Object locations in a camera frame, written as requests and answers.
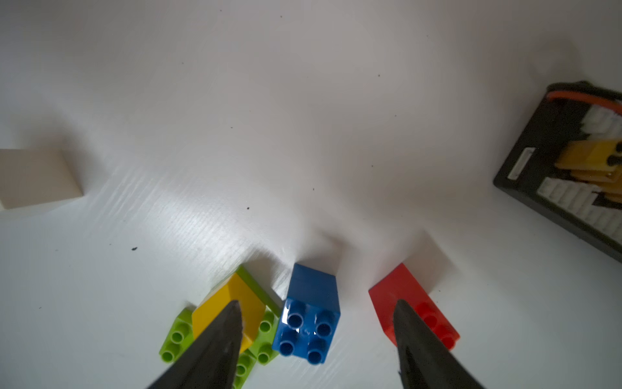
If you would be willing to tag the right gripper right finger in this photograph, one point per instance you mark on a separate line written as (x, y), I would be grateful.
(424, 361)

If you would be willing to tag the lime lego brick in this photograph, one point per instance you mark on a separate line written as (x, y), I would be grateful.
(180, 335)

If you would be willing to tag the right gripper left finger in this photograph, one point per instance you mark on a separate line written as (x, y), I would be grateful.
(210, 362)

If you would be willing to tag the white lego brick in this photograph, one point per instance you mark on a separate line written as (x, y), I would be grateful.
(35, 177)

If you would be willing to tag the yellow lego brick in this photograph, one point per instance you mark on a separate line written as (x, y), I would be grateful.
(238, 301)

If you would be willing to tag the red lego brick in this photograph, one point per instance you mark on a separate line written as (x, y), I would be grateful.
(400, 284)

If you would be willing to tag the dark blue lego brick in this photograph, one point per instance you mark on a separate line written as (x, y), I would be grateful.
(310, 316)

